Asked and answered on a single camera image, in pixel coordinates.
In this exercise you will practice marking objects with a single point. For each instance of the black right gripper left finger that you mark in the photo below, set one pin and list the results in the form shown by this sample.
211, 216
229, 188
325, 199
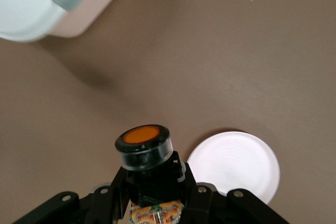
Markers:
105, 208

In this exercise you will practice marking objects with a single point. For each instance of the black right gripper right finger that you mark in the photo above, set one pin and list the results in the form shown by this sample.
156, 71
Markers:
202, 208

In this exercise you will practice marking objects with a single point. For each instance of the pink round plate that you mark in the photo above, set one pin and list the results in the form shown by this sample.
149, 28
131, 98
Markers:
236, 166

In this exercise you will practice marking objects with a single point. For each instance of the brown table cover sheet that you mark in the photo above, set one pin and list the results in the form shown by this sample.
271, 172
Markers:
210, 64

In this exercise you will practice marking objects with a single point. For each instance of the white lidded storage container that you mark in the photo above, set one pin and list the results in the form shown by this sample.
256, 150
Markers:
26, 3

